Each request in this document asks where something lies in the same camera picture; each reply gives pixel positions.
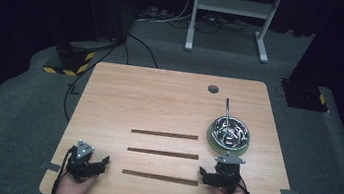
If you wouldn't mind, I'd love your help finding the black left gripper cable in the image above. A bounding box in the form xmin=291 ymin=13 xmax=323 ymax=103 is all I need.
xmin=50 ymin=143 xmax=76 ymax=194

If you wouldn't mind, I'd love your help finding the power strip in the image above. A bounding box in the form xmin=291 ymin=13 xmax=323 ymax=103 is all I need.
xmin=137 ymin=3 xmax=174 ymax=23

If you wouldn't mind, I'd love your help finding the person's left hand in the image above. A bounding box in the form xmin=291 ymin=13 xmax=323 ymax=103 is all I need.
xmin=54 ymin=166 xmax=100 ymax=194

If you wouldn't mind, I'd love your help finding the white metal stand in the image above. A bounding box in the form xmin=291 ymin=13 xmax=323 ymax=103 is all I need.
xmin=183 ymin=0 xmax=285 ymax=65

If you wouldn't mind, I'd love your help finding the white floor cable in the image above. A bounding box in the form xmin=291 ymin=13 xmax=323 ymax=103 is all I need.
xmin=134 ymin=0 xmax=196 ymax=30

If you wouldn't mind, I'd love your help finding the black cable bundle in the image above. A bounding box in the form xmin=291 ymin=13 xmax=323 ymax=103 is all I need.
xmin=194 ymin=12 xmax=259 ymax=41

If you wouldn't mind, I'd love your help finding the brown wooden chopstick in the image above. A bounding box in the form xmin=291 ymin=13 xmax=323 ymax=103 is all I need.
xmin=127 ymin=145 xmax=200 ymax=161
xmin=120 ymin=168 xmax=199 ymax=187
xmin=130 ymin=126 xmax=199 ymax=142

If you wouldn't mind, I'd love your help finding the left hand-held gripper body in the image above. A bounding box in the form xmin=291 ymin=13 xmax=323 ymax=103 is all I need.
xmin=62 ymin=137 xmax=106 ymax=185

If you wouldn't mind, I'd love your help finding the black floor cable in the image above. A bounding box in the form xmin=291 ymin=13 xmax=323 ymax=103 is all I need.
xmin=61 ymin=25 xmax=164 ymax=133

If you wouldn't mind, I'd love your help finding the black stand with hazard tape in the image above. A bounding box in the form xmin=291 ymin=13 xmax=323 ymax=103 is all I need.
xmin=277 ymin=0 xmax=344 ymax=117
xmin=41 ymin=0 xmax=134 ymax=84

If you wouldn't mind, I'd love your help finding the metal spoon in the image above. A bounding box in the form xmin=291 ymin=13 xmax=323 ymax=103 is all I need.
xmin=219 ymin=97 xmax=239 ymax=147

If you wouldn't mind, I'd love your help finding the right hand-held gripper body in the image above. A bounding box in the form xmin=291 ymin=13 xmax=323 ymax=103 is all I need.
xmin=209 ymin=150 xmax=248 ymax=194

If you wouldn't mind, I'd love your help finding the stainless steel bowl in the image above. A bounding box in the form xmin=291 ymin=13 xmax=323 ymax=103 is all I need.
xmin=208 ymin=114 xmax=254 ymax=153

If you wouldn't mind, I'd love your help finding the light green plate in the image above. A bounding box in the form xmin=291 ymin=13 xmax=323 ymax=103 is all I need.
xmin=203 ymin=120 xmax=253 ymax=159

